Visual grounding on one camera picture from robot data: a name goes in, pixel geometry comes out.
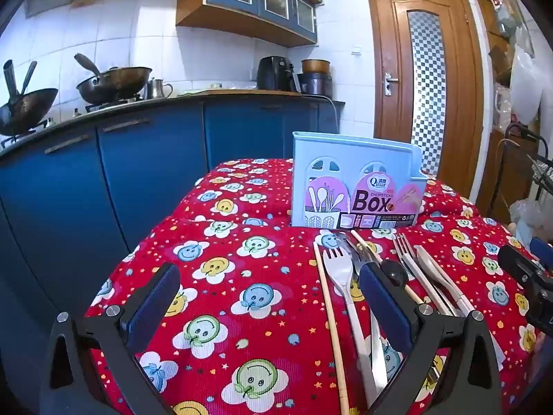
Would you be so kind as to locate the wooden chopstick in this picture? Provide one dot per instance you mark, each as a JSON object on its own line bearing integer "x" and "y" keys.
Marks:
{"x": 330, "y": 324}
{"x": 367, "y": 248}

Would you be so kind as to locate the blue wall cabinet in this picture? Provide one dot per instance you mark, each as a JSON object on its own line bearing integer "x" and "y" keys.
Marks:
{"x": 259, "y": 4}

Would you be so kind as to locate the gas stove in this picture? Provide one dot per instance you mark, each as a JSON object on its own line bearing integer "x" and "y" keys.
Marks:
{"x": 112, "y": 104}

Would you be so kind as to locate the black air fryer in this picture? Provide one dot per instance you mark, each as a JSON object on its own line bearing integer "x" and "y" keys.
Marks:
{"x": 274, "y": 73}

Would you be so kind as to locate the steel pitcher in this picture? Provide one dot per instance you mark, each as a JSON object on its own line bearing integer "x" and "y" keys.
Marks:
{"x": 156, "y": 88}

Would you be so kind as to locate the wooden door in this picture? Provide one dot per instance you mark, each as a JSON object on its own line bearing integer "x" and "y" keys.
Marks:
{"x": 389, "y": 30}

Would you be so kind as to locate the light blue utensil holder box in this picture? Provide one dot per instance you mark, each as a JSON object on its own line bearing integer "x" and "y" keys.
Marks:
{"x": 345, "y": 168}

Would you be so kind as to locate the wooden shelf unit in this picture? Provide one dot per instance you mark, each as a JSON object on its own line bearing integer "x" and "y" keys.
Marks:
{"x": 492, "y": 43}

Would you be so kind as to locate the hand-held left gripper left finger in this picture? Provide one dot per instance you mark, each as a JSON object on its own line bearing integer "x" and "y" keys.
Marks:
{"x": 155, "y": 307}

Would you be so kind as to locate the black cooker pot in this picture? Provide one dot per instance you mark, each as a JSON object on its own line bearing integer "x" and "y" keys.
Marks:
{"x": 317, "y": 84}

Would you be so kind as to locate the large steel wok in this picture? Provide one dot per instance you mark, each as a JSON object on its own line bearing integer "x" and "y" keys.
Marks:
{"x": 116, "y": 82}

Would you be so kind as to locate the black spoon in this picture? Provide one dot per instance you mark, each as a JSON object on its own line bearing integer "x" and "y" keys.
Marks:
{"x": 394, "y": 271}

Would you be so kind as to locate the black plastic fork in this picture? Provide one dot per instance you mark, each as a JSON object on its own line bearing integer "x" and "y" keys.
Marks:
{"x": 357, "y": 259}

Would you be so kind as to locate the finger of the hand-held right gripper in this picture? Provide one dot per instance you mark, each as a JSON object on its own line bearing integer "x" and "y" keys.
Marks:
{"x": 516, "y": 263}

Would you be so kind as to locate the brown pot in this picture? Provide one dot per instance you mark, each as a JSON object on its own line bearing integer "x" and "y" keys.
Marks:
{"x": 315, "y": 65}

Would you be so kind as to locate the blue kitchen base cabinets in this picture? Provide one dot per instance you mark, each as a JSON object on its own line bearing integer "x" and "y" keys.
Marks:
{"x": 151, "y": 173}

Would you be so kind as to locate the red floral tablecloth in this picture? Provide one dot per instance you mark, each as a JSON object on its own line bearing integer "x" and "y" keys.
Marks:
{"x": 242, "y": 276}

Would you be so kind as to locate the white plastic bag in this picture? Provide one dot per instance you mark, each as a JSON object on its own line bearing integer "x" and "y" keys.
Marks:
{"x": 525, "y": 90}

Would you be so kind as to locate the white wall switch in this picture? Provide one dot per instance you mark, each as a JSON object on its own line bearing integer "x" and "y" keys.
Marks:
{"x": 355, "y": 50}

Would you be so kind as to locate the beige plastic fork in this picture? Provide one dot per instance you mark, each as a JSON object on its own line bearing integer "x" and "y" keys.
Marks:
{"x": 341, "y": 274}

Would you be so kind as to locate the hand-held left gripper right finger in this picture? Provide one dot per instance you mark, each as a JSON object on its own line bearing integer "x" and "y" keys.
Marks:
{"x": 384, "y": 307}

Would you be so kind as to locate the small dark wok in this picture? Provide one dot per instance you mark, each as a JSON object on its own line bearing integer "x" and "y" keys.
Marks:
{"x": 26, "y": 108}

